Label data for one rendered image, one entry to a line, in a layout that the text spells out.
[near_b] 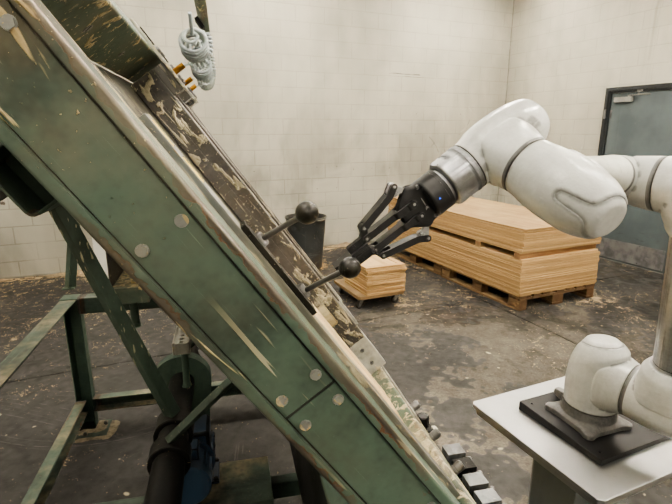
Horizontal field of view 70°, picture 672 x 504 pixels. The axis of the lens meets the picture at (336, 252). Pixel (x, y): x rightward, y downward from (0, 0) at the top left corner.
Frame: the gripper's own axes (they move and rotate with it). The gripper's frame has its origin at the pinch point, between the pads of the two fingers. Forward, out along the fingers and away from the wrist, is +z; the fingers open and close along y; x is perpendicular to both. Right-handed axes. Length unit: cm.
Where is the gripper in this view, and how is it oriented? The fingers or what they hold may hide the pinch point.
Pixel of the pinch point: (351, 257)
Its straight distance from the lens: 83.8
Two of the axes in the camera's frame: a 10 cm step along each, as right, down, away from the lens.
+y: -5.7, -7.5, -3.3
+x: 2.2, 2.4, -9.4
